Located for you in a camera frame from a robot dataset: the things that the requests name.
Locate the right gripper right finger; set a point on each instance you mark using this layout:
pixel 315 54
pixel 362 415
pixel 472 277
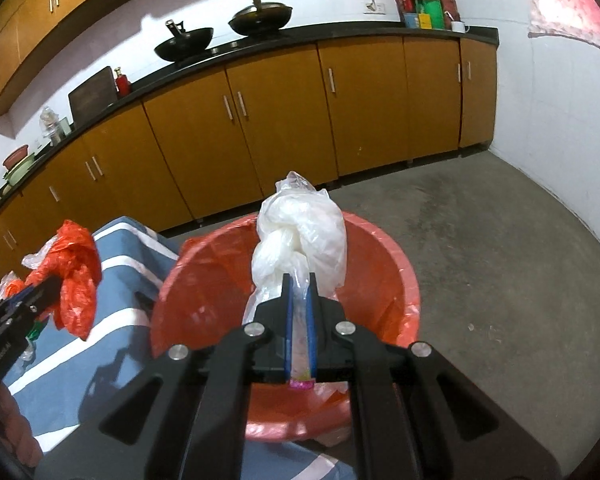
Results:
pixel 414 414

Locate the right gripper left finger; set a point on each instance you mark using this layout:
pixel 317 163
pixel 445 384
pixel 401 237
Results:
pixel 185 415

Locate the green plastic bag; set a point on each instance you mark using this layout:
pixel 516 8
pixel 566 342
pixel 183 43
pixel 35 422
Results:
pixel 36 330

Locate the clear bubble wrap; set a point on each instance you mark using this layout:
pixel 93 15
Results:
pixel 11 283

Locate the red plastic bag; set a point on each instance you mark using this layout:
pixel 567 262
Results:
pixel 75 259

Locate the white plastic bag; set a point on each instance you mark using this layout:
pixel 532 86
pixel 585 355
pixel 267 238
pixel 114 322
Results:
pixel 301 231

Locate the magenta plastic bag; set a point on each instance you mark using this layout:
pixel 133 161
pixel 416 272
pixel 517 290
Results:
pixel 301 385

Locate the red plastic trash basket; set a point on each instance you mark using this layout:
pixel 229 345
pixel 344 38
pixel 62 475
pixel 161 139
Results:
pixel 205 295

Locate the person's left hand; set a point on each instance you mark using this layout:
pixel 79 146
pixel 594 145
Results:
pixel 16 433

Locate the blue white striped tablecloth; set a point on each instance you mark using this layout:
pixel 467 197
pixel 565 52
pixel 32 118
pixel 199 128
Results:
pixel 68 379

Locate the red-brown basin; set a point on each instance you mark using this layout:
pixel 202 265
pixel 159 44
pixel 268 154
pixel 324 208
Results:
pixel 16 156

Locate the clear jar with bag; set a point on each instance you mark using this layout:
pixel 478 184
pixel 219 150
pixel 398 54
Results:
pixel 51 126

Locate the dark cutting board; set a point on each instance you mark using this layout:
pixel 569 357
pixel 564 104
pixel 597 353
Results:
pixel 93 96

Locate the red bottle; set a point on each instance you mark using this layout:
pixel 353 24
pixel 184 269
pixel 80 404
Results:
pixel 124 87

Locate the lower wooden cabinets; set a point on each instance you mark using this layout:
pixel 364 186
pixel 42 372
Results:
pixel 220 139

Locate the black countertop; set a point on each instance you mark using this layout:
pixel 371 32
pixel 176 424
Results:
pixel 237 50

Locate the left black wok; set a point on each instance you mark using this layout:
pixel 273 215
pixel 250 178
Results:
pixel 183 43

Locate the white mug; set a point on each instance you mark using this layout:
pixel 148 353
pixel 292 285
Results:
pixel 459 27

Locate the right black wok with lid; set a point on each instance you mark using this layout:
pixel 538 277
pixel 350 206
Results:
pixel 261 18

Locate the green box on counter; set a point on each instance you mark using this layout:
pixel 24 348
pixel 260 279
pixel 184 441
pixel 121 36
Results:
pixel 430 14

